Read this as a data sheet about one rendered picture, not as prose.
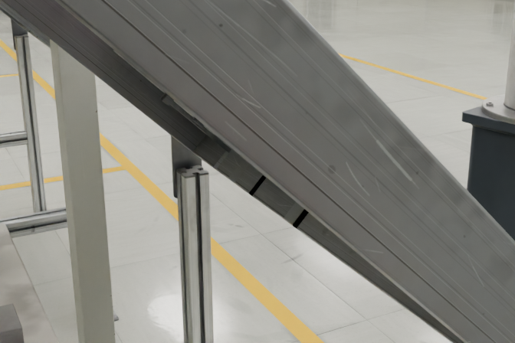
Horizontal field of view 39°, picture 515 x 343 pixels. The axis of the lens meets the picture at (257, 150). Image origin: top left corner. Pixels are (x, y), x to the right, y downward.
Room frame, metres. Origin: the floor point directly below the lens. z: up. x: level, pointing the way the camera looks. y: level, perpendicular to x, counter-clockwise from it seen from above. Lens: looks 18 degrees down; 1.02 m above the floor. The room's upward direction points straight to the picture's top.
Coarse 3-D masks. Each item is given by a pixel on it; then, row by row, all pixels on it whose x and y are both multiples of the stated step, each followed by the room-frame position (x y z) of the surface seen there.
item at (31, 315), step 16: (0, 224) 0.90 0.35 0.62; (0, 240) 0.85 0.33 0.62; (0, 256) 0.81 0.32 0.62; (16, 256) 0.81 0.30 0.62; (0, 272) 0.77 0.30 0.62; (16, 272) 0.77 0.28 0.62; (0, 288) 0.73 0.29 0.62; (16, 288) 0.73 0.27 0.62; (32, 288) 0.73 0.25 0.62; (0, 304) 0.69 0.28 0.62; (16, 304) 0.69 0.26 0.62; (32, 304) 0.69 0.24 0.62; (32, 320) 0.66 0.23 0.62; (48, 320) 0.66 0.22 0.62; (32, 336) 0.63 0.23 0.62; (48, 336) 0.63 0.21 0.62
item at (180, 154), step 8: (176, 144) 1.07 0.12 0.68; (176, 152) 1.07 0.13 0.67; (184, 152) 1.07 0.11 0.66; (176, 160) 1.07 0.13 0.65; (184, 160) 1.07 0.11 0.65; (192, 160) 1.08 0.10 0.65; (200, 160) 1.09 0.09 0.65; (176, 184) 1.07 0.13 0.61; (176, 192) 1.07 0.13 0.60; (8, 304) 0.62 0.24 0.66; (0, 312) 0.60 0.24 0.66; (8, 312) 0.60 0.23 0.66; (16, 312) 0.60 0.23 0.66; (0, 320) 0.59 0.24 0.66; (8, 320) 0.59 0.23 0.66; (16, 320) 0.59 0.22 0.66; (0, 328) 0.57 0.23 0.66; (8, 328) 0.57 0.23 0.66; (16, 328) 0.57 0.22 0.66; (0, 336) 0.57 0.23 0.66; (8, 336) 0.57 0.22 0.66; (16, 336) 0.57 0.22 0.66
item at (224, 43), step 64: (64, 0) 0.27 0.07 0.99; (128, 0) 0.28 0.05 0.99; (192, 0) 0.29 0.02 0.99; (256, 0) 0.30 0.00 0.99; (192, 64) 0.29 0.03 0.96; (256, 64) 0.30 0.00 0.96; (320, 64) 0.32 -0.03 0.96; (256, 128) 0.30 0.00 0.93; (320, 128) 0.32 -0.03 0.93; (384, 128) 0.33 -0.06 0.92; (320, 192) 0.32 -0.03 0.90; (384, 192) 0.33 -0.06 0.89; (448, 192) 0.35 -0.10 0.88; (384, 256) 0.33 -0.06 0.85; (448, 256) 0.35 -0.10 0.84; (512, 256) 0.38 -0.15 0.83; (448, 320) 0.36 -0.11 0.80; (512, 320) 0.38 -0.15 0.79
